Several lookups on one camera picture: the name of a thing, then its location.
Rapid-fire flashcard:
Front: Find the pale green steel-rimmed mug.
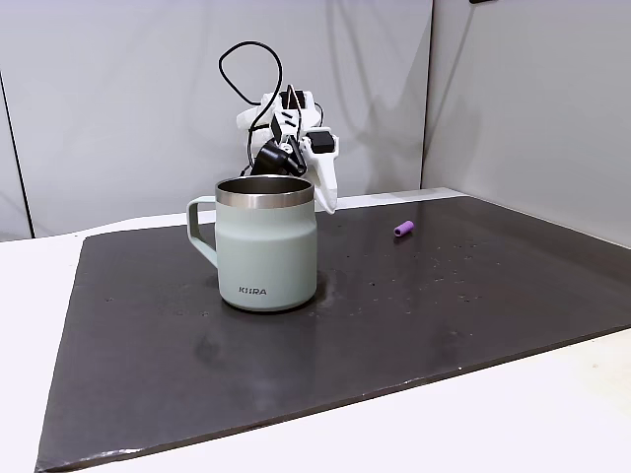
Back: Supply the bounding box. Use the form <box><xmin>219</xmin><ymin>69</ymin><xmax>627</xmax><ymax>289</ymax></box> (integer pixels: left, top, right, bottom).
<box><xmin>186</xmin><ymin>175</ymin><xmax>318</xmax><ymax>313</ymax></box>

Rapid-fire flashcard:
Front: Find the dark grey table mat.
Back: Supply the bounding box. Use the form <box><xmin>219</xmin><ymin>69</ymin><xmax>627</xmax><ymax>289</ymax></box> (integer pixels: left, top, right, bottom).
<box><xmin>34</xmin><ymin>196</ymin><xmax>631</xmax><ymax>473</ymax></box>

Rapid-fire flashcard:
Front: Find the black camera box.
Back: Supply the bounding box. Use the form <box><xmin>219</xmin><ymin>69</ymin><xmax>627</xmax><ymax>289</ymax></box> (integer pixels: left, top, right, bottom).
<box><xmin>251</xmin><ymin>139</ymin><xmax>293</xmax><ymax>176</ymax></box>

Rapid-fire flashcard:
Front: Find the black looped cable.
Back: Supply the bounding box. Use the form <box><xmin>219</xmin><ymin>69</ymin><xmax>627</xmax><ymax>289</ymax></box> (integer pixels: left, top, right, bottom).
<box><xmin>218</xmin><ymin>40</ymin><xmax>286</xmax><ymax>177</ymax></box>

